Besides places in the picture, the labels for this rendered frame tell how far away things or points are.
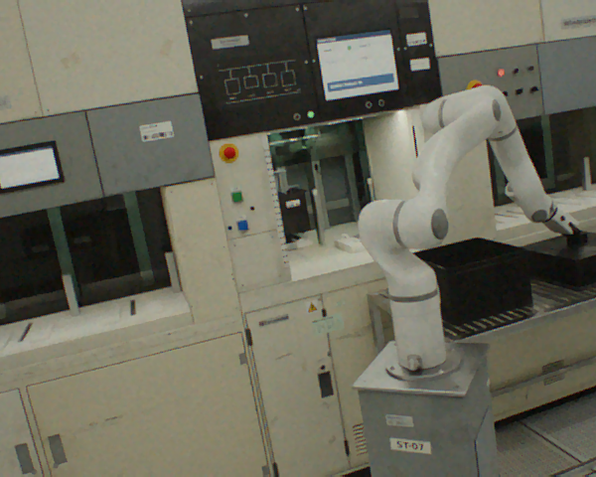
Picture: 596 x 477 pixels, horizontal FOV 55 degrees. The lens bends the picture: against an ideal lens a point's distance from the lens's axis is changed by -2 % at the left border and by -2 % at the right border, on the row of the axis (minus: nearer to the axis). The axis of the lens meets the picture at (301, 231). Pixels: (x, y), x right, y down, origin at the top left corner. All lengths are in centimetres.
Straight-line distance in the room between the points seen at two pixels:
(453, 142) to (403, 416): 69
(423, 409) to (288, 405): 87
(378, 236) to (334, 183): 165
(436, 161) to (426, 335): 43
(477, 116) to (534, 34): 103
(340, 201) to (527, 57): 117
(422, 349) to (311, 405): 87
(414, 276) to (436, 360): 22
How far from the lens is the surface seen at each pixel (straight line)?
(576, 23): 268
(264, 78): 204
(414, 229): 135
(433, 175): 146
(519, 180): 187
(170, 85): 199
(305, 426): 228
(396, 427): 150
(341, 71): 212
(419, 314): 144
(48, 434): 218
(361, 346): 224
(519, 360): 262
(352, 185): 302
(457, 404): 142
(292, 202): 259
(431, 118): 167
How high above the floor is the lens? 139
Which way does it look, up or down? 10 degrees down
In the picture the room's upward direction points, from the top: 10 degrees counter-clockwise
